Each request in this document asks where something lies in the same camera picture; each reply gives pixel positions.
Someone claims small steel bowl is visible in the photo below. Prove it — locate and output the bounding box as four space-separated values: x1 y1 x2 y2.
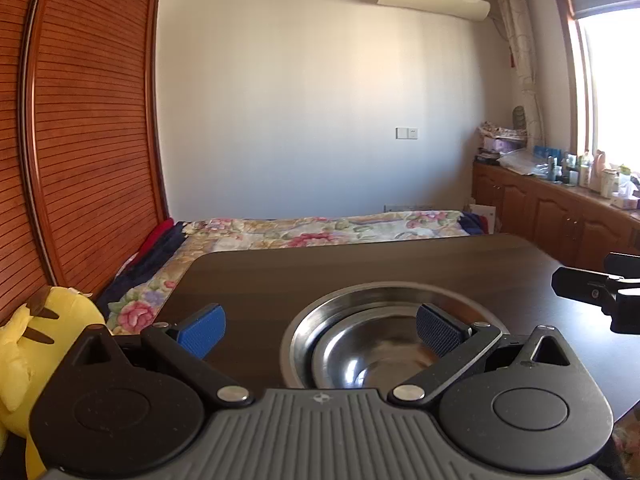
311 307 438 394

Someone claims large steel bowl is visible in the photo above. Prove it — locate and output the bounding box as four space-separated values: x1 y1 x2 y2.
280 282 506 389

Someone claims wooden sideboard cabinet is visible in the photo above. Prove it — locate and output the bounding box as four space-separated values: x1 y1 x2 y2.
472 162 639 271

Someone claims floral bed cover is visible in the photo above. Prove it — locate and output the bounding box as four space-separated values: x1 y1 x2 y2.
106 210 484 334

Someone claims yellow plush toy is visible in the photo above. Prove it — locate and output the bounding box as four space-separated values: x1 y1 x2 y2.
1 286 104 479

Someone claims red and navy blanket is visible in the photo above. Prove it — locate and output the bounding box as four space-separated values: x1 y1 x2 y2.
94 218 186 318

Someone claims wooden slatted wardrobe door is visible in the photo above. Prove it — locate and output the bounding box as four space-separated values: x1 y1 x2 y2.
1 0 168 318

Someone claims patterned white curtain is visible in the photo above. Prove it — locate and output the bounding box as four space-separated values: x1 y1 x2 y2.
497 0 546 151

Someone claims white wall switch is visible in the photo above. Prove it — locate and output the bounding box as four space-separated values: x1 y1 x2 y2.
396 127 419 140

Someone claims window with wooden frame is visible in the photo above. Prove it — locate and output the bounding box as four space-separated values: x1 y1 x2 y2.
556 0 639 171

